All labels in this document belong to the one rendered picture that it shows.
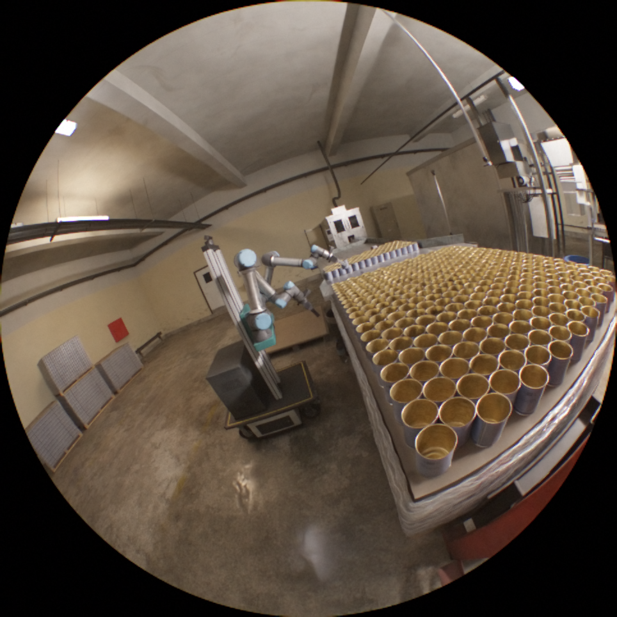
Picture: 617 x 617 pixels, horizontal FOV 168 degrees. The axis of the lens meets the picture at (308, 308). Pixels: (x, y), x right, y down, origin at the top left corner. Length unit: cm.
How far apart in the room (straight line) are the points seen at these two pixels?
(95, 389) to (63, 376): 107
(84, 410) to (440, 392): 669
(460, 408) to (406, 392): 14
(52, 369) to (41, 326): 226
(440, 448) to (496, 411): 13
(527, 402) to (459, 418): 15
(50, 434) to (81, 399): 142
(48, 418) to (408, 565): 639
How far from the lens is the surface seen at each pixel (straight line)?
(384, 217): 821
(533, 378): 53
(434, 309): 77
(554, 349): 61
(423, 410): 45
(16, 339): 819
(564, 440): 86
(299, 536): 167
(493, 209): 355
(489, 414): 48
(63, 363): 661
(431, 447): 45
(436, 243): 240
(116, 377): 721
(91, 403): 675
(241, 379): 178
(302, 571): 164
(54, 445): 639
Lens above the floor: 153
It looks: 18 degrees down
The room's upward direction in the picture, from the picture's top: 21 degrees counter-clockwise
